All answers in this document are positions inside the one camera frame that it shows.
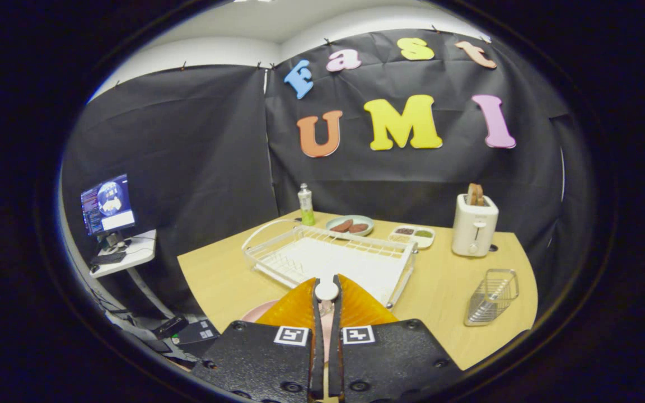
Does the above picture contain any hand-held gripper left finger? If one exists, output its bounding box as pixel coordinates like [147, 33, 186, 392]
[191, 277, 326, 402]

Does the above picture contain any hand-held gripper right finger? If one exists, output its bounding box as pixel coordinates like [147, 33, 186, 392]
[328, 274, 463, 402]

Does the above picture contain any pink plate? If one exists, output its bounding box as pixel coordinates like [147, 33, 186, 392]
[241, 299, 335, 364]

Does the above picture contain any white wire dish rack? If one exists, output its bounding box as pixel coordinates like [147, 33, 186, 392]
[241, 218, 418, 310]

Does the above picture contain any metal wire basket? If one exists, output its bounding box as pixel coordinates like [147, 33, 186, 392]
[464, 269, 520, 327]

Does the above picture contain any white divided sauce dish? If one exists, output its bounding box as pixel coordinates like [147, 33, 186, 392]
[389, 224, 436, 250]

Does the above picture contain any pale green plate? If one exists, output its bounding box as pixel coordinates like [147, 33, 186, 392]
[325, 215, 375, 237]

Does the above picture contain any green dish soap bottle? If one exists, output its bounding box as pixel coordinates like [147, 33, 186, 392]
[298, 183, 316, 227]

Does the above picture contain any black device with labels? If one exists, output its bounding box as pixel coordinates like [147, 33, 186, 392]
[177, 319, 221, 345]

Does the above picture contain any black box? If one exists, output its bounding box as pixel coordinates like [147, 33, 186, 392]
[152, 315, 190, 340]

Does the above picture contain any white toaster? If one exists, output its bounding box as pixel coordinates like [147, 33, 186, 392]
[451, 194, 499, 258]

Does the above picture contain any white side table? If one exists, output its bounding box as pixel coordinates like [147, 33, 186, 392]
[88, 229, 175, 320]

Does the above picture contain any black keyboard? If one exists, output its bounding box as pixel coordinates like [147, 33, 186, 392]
[90, 251, 128, 266]

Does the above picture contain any computer monitor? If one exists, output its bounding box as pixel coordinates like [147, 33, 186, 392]
[80, 173, 137, 252]

